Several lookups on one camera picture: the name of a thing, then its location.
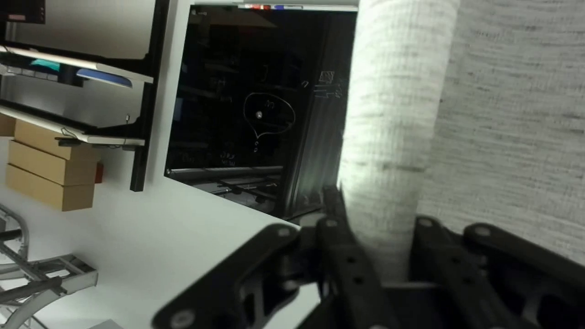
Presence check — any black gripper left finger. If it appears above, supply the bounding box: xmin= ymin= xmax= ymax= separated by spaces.
xmin=151 ymin=185 xmax=398 ymax=329

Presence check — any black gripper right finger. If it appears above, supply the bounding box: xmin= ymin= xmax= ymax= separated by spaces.
xmin=409 ymin=216 xmax=585 ymax=329

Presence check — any grey fabric curtain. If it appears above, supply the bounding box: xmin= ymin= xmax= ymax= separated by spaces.
xmin=336 ymin=0 xmax=585 ymax=286

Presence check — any black shelf upright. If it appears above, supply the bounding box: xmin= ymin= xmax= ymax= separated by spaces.
xmin=127 ymin=0 xmax=171 ymax=194

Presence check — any grey metal rack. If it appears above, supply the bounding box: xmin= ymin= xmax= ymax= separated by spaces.
xmin=0 ymin=203 xmax=98 ymax=329

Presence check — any silver shelf tray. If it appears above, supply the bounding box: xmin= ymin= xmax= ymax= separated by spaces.
xmin=0 ymin=44 xmax=155 ymax=88
xmin=0 ymin=99 xmax=147 ymax=150

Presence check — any blue flat item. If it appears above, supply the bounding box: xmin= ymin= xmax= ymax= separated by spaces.
xmin=74 ymin=68 xmax=133 ymax=88

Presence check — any brown cardboard box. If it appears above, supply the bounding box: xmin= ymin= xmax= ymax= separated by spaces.
xmin=6 ymin=141 xmax=98 ymax=189
xmin=12 ymin=119 xmax=100 ymax=161
xmin=5 ymin=163 xmax=96 ymax=214

